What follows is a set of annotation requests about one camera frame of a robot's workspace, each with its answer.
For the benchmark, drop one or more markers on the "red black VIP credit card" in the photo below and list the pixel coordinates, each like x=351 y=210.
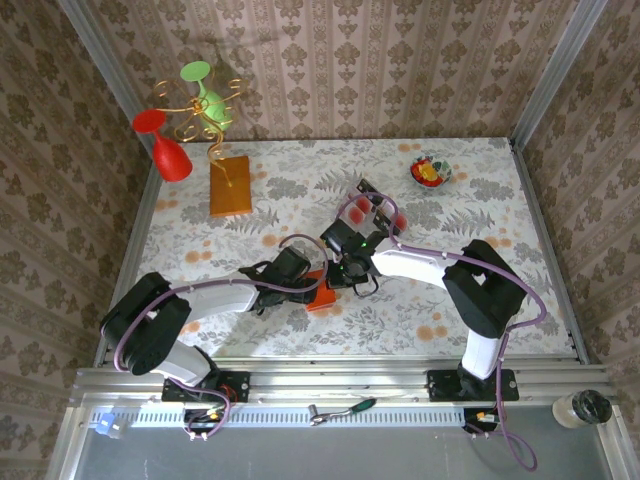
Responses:
x=362 y=203
x=356 y=216
x=401 y=223

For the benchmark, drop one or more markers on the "clear acrylic card display stand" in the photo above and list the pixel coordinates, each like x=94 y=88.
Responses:
x=378 y=220

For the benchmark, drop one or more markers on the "floral patterned tablecloth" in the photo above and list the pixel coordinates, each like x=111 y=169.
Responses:
x=300 y=175

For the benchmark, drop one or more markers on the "green plastic wine glass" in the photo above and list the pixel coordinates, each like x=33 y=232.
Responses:
x=212 y=105

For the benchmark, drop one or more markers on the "white cup with lid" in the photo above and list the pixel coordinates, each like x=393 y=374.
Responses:
x=590 y=407

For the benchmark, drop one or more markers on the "aluminium mounting rail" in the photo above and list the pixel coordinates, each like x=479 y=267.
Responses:
x=325 y=380

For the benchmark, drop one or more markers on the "orange card holder wallet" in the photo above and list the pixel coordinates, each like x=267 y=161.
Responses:
x=320 y=300

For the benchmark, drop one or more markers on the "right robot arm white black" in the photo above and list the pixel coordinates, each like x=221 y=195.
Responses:
x=485 y=290

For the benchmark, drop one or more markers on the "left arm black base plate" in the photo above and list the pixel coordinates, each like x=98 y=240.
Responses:
x=237 y=387

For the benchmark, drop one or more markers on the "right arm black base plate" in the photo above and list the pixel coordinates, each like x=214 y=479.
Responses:
x=437 y=387

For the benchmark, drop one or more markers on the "small colourful patterned bowl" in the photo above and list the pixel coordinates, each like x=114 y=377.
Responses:
x=430 y=172

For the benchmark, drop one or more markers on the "aluminium frame post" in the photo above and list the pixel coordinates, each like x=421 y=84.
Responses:
x=555 y=70
x=107 y=70

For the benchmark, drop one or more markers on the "red plastic wine glass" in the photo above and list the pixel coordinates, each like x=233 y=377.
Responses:
x=170 y=160

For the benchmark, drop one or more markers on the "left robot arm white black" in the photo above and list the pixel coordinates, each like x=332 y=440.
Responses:
x=145 y=325

